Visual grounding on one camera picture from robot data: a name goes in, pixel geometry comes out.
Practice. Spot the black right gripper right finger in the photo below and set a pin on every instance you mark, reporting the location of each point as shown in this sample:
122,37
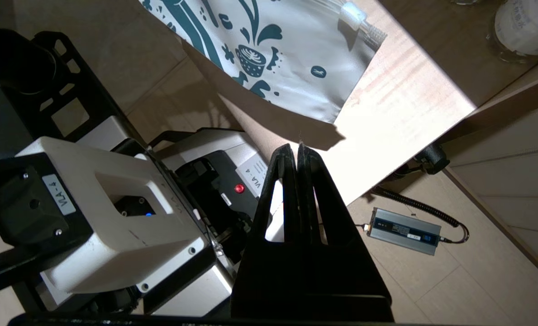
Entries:
341,280

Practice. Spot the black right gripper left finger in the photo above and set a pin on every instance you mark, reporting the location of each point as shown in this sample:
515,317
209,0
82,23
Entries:
273,271

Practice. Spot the white horse-print pouch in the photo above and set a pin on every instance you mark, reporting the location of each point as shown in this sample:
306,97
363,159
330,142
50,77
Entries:
296,68

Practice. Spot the white grey robot base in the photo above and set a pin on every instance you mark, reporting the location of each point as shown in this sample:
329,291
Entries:
115,235

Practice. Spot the beige wooden shelf unit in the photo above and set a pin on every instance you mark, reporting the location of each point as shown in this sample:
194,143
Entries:
409,113

